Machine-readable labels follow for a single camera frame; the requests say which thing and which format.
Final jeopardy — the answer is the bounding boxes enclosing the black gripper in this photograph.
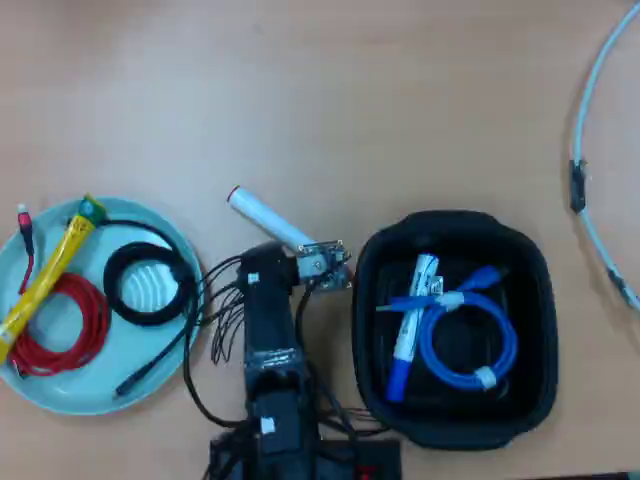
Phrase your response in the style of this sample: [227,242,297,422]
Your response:
[239,242,304,301]

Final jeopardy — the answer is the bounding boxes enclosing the white pen with red cap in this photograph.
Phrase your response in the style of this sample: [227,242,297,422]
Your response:
[225,184,314,249]

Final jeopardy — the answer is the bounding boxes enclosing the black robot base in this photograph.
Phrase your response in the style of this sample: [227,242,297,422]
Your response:
[208,434,404,480]

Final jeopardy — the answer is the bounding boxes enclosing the white marker with blue cap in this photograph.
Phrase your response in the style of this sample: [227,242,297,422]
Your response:
[384,252,442,404]

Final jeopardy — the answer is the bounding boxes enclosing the yellow tube with green cap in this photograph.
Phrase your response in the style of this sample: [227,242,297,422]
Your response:
[0,193,109,366]

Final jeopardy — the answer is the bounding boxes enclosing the light blue round plate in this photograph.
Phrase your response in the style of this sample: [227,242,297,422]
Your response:
[0,196,205,417]

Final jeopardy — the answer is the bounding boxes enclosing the black storage case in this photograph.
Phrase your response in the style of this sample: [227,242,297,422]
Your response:
[351,209,560,451]

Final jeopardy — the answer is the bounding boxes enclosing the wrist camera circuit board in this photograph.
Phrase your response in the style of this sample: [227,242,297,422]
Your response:
[297,238,353,294]

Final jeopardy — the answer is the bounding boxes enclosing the black coiled cable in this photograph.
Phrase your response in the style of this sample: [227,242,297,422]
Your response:
[102,218,201,401]

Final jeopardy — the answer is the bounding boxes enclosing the blue coiled cable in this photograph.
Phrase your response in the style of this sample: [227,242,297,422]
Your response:
[375,264,520,392]

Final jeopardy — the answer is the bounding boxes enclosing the red coiled cable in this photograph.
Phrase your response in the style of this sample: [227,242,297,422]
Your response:
[8,202,111,379]

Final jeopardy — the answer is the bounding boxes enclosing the grey cable with black coupler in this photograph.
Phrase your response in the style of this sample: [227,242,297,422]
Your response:
[568,0,640,314]

